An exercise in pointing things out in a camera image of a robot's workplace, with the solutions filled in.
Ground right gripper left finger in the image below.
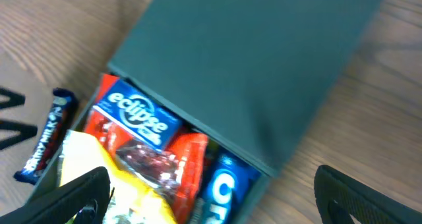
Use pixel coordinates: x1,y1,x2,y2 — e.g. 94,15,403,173
1,167,111,224

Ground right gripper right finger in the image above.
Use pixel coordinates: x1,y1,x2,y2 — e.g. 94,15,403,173
314,165,421,224

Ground yellow seeds snack bag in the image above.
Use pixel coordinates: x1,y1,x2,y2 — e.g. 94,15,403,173
57,130,176,224

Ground red dried fruit bag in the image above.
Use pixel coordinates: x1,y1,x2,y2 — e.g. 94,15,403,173
84,74,208,223

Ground Dairy Milk chocolate bar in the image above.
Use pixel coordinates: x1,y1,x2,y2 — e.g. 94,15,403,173
13,88,79,184

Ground blue Eclipse mints box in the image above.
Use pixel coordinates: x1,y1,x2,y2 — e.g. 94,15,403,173
93,80,182,152

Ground blue Oreo cookie pack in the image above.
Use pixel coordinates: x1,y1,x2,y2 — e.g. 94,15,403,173
189,150,260,224

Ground dark green hinged box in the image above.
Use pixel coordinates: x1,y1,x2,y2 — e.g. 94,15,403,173
26,0,388,224

